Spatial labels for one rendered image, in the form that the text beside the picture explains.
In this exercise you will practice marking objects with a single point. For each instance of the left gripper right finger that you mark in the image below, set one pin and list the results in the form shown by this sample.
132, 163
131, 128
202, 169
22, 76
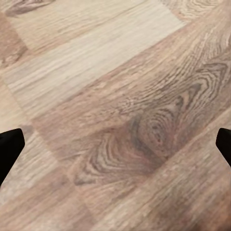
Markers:
223, 143

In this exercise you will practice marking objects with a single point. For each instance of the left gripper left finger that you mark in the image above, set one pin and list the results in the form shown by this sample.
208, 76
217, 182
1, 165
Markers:
11, 144

